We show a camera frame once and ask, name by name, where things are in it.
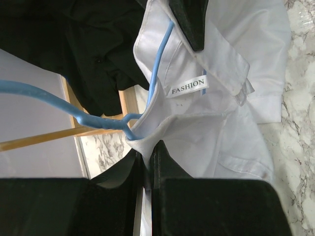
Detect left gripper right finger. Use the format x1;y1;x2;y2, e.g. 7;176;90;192
151;141;291;236

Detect white shirt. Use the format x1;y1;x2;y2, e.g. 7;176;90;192
127;0;290;236

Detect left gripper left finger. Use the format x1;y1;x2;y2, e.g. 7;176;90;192
0;150;142;236

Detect wooden clothes rack stand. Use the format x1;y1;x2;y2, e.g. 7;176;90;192
0;79;141;151

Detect black hanging shirt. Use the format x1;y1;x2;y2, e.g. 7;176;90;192
0;0;149;117

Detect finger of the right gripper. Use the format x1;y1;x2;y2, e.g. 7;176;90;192
169;0;208;52

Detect light blue wire hanger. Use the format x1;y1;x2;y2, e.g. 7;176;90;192
0;19;207;141

